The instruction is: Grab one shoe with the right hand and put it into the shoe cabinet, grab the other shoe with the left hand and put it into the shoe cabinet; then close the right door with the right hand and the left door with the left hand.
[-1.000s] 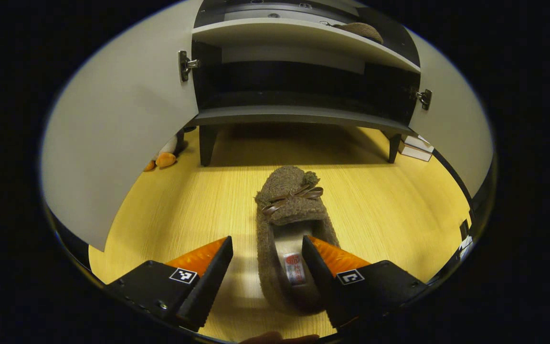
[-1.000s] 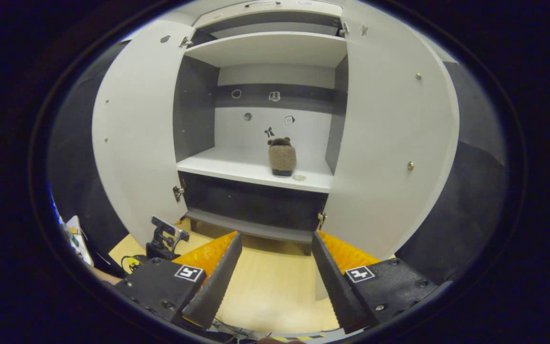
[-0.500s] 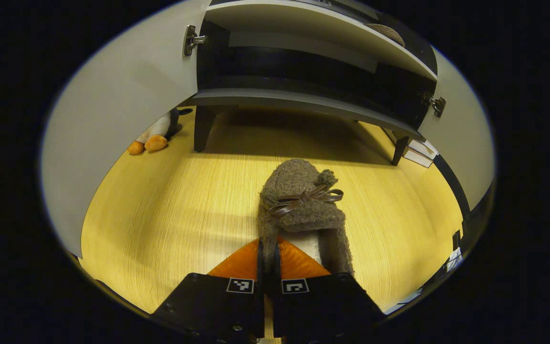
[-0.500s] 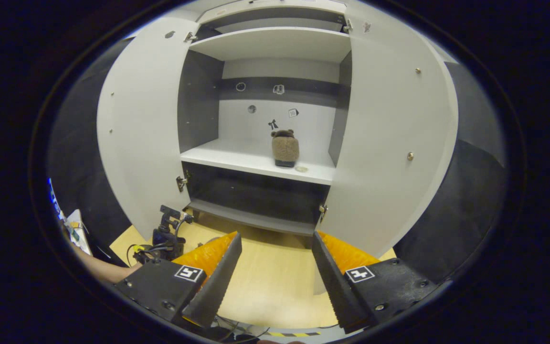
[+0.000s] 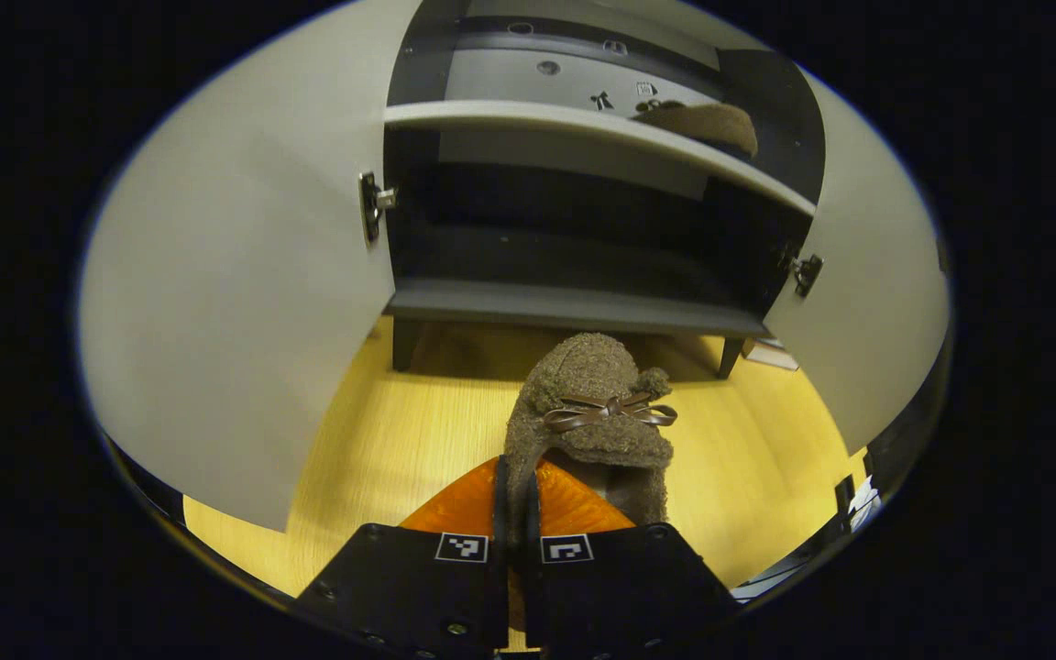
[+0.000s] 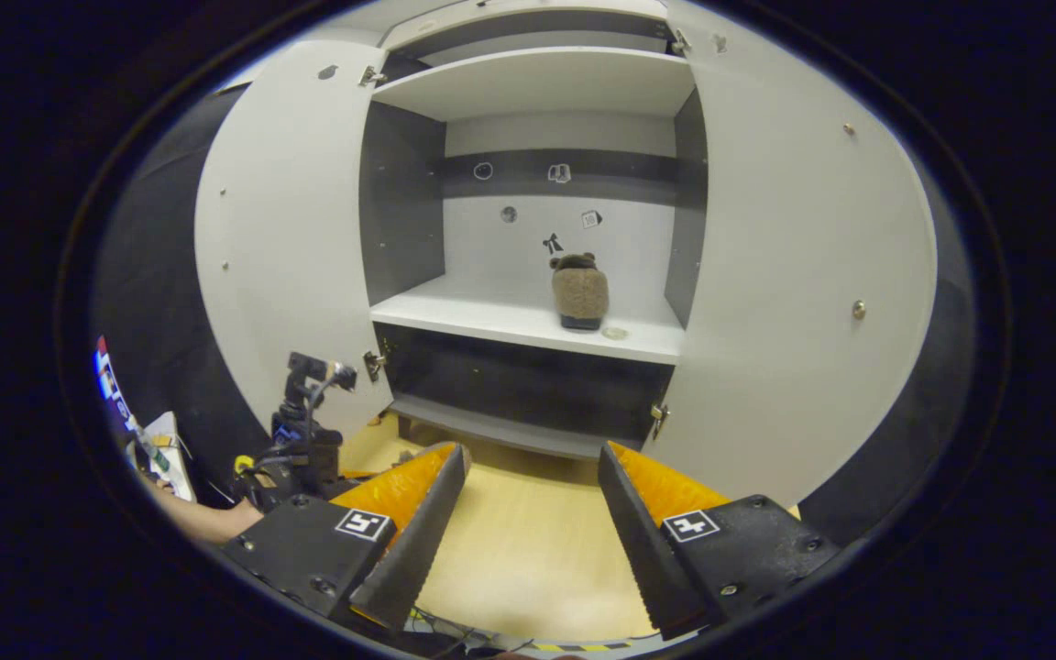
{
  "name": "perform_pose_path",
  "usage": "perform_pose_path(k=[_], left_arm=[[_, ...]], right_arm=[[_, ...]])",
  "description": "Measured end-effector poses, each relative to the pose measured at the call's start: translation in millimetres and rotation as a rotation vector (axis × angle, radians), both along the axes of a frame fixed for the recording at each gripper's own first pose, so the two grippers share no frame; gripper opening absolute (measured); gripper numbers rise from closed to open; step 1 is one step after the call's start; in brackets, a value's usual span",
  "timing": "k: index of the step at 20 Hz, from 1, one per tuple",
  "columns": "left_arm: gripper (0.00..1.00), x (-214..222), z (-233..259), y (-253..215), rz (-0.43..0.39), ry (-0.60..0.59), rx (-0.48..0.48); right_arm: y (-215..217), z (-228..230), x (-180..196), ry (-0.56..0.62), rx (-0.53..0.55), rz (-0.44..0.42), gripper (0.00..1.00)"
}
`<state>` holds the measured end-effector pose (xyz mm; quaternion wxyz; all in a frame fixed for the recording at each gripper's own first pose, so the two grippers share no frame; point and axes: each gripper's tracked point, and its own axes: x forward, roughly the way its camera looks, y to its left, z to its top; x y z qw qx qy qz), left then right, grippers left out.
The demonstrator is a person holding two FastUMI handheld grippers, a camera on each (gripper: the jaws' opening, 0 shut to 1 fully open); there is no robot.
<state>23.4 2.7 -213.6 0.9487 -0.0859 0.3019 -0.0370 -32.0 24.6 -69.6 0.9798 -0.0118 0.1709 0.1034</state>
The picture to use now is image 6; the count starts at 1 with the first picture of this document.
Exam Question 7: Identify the brown fuzzy shoe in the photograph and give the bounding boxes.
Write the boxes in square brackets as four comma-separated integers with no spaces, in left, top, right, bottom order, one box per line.
[550,253,611,333]

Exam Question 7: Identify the yellow black striped tape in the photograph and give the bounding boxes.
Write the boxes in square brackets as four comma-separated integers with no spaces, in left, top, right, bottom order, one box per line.
[528,641,633,655]

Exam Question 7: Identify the red blue printed patch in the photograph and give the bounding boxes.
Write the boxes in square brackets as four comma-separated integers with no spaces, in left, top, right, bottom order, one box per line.
[93,335,140,432]

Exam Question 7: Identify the white cabinet drawer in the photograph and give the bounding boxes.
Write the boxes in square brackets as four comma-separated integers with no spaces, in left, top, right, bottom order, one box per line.
[379,0,671,49]

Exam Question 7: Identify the white cabinet door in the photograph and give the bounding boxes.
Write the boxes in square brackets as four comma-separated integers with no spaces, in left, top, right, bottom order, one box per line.
[193,41,394,452]
[650,23,940,512]

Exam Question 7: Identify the white shoe cabinet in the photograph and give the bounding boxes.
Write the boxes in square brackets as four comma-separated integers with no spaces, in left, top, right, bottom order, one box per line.
[193,0,940,512]

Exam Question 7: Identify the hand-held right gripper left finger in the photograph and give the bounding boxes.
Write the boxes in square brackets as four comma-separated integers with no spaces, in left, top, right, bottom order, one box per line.
[221,442,472,635]

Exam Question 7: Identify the white printed paper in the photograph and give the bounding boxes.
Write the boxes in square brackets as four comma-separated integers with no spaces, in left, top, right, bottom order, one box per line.
[137,412,199,504]

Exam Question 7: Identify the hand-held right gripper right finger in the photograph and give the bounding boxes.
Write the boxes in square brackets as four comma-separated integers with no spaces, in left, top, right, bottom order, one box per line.
[598,440,843,641]

